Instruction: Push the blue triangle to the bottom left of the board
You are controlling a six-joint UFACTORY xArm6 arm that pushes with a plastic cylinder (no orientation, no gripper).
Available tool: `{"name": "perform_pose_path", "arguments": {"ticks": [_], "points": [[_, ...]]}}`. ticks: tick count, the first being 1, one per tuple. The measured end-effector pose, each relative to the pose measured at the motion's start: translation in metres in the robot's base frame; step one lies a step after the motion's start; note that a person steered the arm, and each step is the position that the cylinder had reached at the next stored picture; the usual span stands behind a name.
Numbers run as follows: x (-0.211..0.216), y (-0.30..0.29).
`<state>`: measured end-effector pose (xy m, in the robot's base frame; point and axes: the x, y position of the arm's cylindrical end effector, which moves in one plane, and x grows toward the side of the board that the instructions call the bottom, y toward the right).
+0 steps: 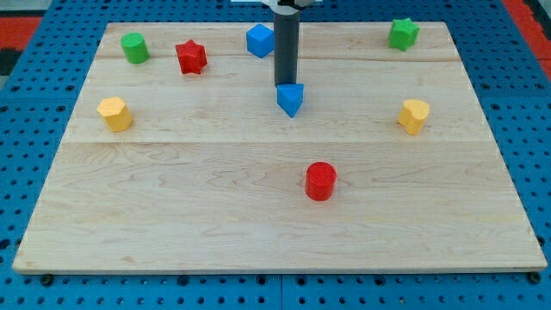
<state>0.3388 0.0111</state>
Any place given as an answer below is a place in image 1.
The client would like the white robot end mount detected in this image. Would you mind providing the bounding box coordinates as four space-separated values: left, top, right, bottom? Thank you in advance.
230 0 322 11

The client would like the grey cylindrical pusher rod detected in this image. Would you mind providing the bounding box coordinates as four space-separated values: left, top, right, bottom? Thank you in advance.
274 11 300 86

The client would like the blue triangle block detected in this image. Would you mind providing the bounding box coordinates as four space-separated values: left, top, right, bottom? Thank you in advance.
276 84 304 118

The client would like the light wooden board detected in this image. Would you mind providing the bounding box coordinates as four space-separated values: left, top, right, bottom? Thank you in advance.
13 22 548 275

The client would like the blue cube block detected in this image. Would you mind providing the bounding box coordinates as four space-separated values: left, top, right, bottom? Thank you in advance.
246 24 275 58

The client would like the red star block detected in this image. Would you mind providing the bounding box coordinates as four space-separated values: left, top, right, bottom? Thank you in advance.
175 40 207 74

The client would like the green star block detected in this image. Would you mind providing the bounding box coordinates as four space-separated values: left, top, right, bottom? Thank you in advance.
388 18 420 52

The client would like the green cylinder block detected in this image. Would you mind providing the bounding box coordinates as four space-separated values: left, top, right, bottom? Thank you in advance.
121 32 150 64

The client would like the red cylinder block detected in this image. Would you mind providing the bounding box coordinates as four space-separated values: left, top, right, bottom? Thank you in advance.
305 162 337 201

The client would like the yellow heart block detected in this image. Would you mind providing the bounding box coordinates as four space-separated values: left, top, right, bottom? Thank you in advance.
398 99 430 135

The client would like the yellow hexagon block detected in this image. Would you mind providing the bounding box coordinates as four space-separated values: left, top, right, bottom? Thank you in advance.
96 96 133 133

